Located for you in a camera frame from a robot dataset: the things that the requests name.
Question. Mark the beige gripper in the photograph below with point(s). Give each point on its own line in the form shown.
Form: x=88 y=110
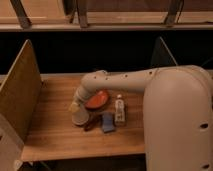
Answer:
x=74 y=107

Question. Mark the blue sponge block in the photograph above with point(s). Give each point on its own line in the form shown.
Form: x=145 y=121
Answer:
x=108 y=122

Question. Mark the left wooden side panel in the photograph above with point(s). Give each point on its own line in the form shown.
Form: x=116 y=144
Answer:
x=19 y=92

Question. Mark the red brown chili pepper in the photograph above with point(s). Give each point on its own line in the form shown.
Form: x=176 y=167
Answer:
x=91 y=124

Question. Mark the wooden shelf frame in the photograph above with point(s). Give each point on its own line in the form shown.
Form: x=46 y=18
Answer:
x=105 y=15

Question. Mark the white ceramic cup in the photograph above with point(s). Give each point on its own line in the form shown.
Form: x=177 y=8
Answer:
x=80 y=116

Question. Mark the white glue bottle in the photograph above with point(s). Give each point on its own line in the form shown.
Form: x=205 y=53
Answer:
x=120 y=116

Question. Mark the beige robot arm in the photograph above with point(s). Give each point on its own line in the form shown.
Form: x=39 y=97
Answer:
x=177 y=113

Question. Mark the orange bowl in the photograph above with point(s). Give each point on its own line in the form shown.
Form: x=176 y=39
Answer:
x=98 y=100

